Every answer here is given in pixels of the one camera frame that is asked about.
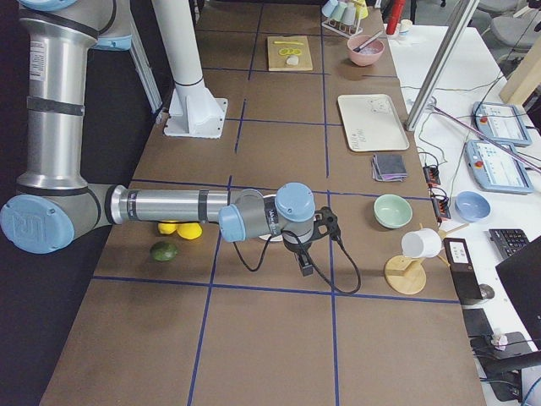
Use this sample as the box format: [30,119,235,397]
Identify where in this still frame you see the teach pendant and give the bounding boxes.
[465,140,533,195]
[472,101,533,147]

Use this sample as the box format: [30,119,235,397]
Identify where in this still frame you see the blue bowl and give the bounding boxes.
[455,191,491,222]

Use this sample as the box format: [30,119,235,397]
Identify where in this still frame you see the white cup rack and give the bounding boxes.
[321,0,369,38]

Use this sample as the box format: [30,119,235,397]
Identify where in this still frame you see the wooden mug stand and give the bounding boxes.
[384,224,467,295]

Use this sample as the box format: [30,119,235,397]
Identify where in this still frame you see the black laptop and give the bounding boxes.
[495,237,540,347]

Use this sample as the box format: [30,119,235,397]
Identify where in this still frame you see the yellow plastic knife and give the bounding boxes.
[273,41,304,46]

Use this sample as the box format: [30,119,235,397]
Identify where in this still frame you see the black camera cable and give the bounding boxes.
[231,231,363,294]

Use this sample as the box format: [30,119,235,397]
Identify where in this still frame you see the pink bowl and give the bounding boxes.
[347,35,385,67]

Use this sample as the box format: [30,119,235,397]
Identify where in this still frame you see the white mug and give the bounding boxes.
[401,228,442,258]

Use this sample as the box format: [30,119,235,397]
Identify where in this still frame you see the black box white label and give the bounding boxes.
[443,238,483,305]

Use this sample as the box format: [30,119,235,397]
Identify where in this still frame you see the black keyboard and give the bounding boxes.
[489,228,529,259]

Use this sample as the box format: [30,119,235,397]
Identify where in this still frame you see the red bottle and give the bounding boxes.
[385,0,406,36]

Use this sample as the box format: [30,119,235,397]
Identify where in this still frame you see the aluminium frame post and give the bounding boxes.
[404,0,479,131]

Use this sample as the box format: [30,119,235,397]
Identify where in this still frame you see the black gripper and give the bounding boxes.
[281,233,313,276]

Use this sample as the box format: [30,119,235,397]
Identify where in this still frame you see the yellow lemon near lime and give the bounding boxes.
[176,222,203,240]

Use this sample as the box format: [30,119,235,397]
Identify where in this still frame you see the clear ice cubes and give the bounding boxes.
[357,44,381,55]

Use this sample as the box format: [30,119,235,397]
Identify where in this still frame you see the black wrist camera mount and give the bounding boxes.
[312,206,342,242]

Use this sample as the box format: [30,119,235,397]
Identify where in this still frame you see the wooden cutting board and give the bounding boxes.
[267,36,313,72]

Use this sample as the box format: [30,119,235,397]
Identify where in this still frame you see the small paper cup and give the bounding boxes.
[398,19,413,38]

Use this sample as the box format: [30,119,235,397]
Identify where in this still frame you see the green lime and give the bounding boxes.
[150,241,178,262]

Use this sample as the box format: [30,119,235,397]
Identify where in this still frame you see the green bowl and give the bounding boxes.
[374,194,413,229]

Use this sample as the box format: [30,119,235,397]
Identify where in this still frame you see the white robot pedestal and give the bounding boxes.
[152,0,228,139]

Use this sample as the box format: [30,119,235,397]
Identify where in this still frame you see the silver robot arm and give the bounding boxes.
[1,1,316,275]

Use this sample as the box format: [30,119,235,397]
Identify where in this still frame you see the near teach pendant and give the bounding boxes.
[465,140,533,195]

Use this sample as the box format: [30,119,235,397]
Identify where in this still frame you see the cream round plate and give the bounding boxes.
[259,234,283,243]

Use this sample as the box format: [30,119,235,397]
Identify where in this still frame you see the grey folded cloth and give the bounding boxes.
[372,154,408,182]

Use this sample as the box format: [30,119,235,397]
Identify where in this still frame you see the far teach pendant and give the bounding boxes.
[472,101,533,147]

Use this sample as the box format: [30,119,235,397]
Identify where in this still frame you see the yellow lemon far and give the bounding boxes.
[157,222,177,235]

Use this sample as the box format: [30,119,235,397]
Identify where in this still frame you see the cream bear tray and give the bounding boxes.
[337,94,409,152]

